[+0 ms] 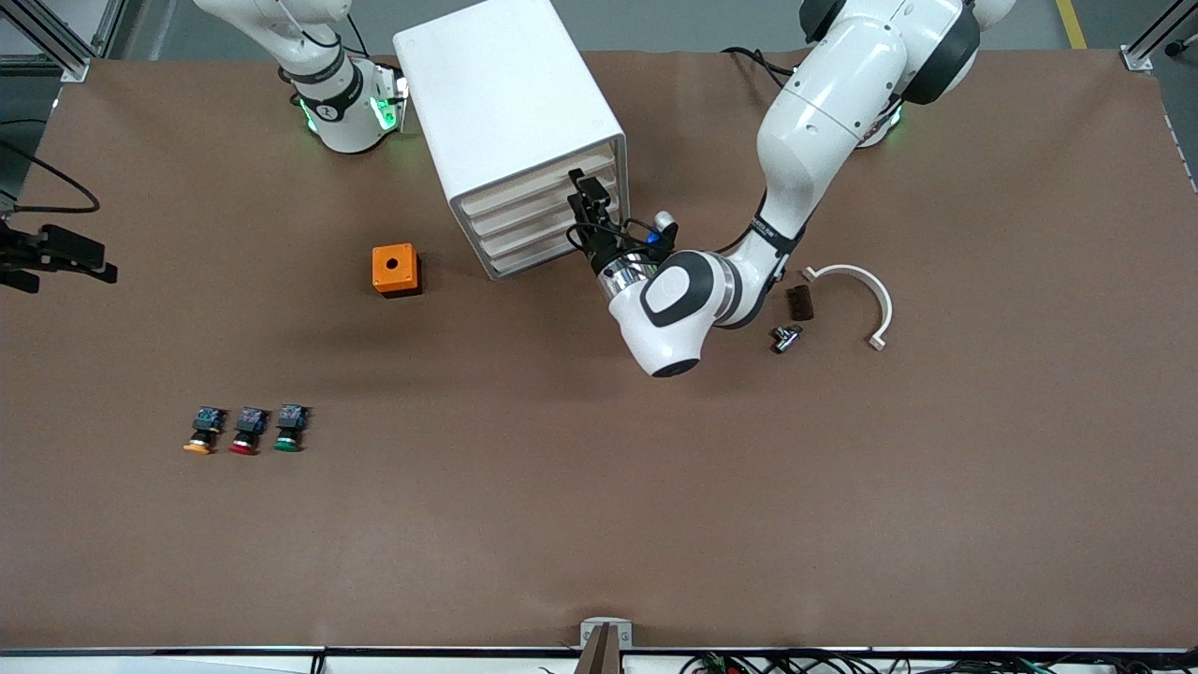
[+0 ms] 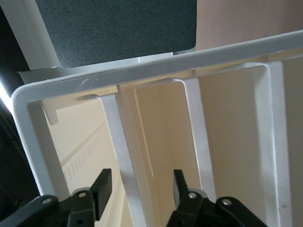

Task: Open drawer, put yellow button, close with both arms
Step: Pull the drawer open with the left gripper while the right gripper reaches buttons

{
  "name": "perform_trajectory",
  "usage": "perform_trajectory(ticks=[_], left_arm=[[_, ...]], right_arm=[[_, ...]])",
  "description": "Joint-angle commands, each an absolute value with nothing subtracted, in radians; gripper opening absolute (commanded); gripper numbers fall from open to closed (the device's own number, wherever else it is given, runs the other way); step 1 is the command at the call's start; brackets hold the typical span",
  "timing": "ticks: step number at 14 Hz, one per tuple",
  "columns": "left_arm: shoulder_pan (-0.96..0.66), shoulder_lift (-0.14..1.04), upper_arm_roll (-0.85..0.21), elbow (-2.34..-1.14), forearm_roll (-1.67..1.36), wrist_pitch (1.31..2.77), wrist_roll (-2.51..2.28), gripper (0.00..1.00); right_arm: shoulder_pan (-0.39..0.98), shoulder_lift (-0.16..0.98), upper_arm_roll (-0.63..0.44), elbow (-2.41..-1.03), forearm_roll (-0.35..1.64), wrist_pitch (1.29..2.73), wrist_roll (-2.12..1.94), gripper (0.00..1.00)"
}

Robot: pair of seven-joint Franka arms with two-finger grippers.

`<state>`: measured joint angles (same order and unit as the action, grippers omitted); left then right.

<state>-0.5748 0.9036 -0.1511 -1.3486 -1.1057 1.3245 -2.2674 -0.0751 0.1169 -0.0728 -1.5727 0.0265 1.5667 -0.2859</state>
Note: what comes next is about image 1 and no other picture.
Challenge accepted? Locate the yellow push button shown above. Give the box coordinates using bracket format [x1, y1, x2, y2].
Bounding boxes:
[183, 406, 228, 457]

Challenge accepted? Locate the red push button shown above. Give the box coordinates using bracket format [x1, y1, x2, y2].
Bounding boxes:
[228, 406, 270, 457]

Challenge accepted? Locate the green push button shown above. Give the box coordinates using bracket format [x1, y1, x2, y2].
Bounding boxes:
[272, 403, 312, 454]

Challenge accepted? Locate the orange box with hole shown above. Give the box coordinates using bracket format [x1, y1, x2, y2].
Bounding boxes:
[372, 243, 423, 300]

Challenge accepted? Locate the green-lit base connector box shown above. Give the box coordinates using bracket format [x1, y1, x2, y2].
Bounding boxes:
[373, 62, 411, 133]

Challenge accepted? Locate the aluminium frame profile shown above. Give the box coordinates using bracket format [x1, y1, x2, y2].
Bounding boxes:
[0, 0, 127, 81]
[1123, 0, 1198, 71]

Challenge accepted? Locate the black base cable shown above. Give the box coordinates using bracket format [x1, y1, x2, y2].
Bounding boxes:
[721, 45, 796, 90]

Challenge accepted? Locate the white half-ring clamp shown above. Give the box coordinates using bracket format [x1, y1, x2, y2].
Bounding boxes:
[802, 264, 894, 352]

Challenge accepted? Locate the grey metal bracket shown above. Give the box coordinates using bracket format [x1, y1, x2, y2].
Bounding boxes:
[580, 618, 634, 674]

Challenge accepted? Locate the tangled cable bundle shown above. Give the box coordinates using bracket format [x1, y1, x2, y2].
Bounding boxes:
[679, 651, 1198, 674]

